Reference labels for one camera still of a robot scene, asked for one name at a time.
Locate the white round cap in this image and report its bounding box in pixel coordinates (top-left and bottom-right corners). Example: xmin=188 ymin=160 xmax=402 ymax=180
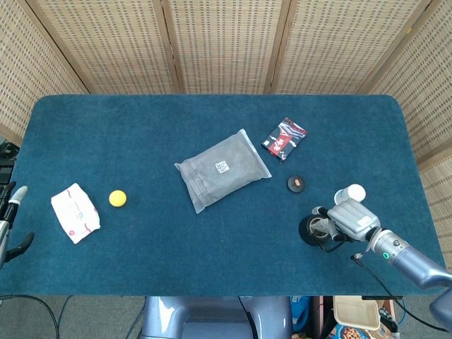
xmin=334 ymin=184 xmax=367 ymax=205

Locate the grey frosted plastic package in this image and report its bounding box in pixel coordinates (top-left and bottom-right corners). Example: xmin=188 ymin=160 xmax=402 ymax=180
xmin=174 ymin=129 xmax=273 ymax=215

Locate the black tape roll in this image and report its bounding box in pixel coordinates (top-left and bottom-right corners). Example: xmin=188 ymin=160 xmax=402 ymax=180
xmin=298 ymin=211 xmax=349 ymax=254

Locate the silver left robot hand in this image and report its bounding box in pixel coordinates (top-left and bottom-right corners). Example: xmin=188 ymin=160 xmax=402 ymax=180
xmin=0 ymin=182 xmax=35 ymax=271

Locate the blue package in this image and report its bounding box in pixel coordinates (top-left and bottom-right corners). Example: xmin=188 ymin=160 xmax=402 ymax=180
xmin=290 ymin=295 xmax=312 ymax=333

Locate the black floor cable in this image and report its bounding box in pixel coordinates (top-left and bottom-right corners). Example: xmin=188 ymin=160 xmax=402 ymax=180
xmin=0 ymin=295 xmax=61 ymax=339

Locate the colourful snack box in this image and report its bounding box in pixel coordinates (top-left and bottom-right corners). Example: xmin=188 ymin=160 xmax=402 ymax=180
xmin=326 ymin=323 xmax=386 ymax=339

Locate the black equipment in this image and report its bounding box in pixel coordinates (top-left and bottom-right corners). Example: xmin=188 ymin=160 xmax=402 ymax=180
xmin=0 ymin=140 xmax=18 ymax=185

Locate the grey robot torso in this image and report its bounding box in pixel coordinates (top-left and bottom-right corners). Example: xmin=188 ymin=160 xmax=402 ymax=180
xmin=141 ymin=295 xmax=294 ymax=339

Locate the yellow ball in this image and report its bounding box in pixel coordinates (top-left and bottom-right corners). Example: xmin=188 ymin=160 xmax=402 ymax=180
xmin=108 ymin=189 xmax=128 ymax=208

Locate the red black snack packet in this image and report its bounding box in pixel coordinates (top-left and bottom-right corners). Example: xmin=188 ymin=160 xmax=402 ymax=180
xmin=261 ymin=117 xmax=308 ymax=165

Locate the beige takeaway box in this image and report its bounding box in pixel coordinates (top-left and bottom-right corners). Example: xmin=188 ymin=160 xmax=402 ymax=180
xmin=333 ymin=295 xmax=381 ymax=331

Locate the black cable with metal plug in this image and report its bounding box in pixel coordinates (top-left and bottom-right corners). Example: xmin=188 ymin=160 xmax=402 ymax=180
xmin=350 ymin=253 xmax=442 ymax=329

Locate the blue table cloth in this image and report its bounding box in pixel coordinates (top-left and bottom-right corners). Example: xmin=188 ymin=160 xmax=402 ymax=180
xmin=0 ymin=93 xmax=448 ymax=297

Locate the white tissue pack red print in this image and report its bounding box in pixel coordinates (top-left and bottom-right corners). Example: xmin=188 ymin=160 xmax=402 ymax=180
xmin=50 ymin=182 xmax=101 ymax=244

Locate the small black round disc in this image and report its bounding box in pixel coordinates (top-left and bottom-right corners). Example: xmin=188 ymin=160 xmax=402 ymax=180
xmin=286 ymin=175 xmax=307 ymax=194

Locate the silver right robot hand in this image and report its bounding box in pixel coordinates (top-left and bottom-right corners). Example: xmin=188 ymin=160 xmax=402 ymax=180
xmin=310 ymin=199 xmax=381 ymax=244

